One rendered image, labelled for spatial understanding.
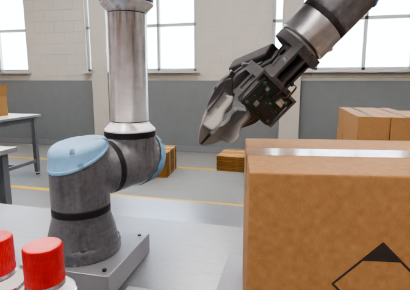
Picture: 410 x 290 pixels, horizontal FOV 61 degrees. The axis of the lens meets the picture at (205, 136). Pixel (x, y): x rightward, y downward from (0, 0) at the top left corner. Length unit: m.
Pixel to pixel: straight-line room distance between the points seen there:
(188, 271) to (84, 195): 0.27
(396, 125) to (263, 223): 3.12
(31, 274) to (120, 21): 0.56
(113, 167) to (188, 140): 5.22
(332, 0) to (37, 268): 0.46
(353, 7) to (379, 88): 5.23
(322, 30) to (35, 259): 0.43
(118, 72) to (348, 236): 0.55
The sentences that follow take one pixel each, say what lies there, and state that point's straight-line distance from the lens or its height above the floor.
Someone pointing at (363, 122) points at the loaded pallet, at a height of 0.84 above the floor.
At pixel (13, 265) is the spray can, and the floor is 1.06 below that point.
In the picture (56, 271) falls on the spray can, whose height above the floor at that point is 1.06.
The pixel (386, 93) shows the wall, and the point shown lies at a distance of 5.77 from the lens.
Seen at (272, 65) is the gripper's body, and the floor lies 1.25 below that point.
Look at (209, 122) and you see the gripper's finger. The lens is 0.54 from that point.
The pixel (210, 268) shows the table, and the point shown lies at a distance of 0.79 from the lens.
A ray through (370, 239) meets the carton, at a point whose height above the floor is 1.04.
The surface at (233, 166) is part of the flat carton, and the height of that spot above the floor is 0.06.
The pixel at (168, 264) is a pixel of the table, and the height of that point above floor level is 0.83.
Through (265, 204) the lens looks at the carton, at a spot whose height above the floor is 1.08.
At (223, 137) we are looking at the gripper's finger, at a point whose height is 1.14.
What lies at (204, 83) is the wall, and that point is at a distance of 5.77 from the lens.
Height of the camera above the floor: 1.23
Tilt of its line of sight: 9 degrees down
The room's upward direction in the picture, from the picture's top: straight up
